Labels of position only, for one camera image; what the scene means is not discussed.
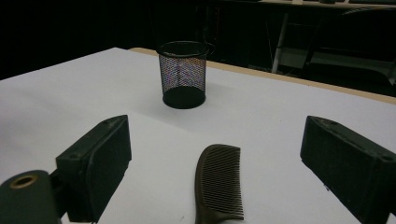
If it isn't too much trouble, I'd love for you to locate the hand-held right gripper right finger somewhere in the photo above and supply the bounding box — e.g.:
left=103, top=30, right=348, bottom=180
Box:
left=300, top=115, right=396, bottom=224

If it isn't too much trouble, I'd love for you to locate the black mesh pen holder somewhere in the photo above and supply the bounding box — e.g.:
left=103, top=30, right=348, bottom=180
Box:
left=156, top=40, right=216, bottom=110

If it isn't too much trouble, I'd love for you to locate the dark brown wooden comb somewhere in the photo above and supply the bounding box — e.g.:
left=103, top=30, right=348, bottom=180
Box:
left=194, top=143, right=245, bottom=224

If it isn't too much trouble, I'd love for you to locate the dark chair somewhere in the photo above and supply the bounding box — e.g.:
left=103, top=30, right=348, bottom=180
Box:
left=303, top=7, right=396, bottom=90

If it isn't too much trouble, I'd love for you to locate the white metal stand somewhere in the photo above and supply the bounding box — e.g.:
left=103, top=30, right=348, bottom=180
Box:
left=271, top=11, right=290, bottom=75

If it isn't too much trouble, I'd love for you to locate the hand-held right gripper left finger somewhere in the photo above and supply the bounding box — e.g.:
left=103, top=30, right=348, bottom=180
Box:
left=55, top=114, right=133, bottom=224

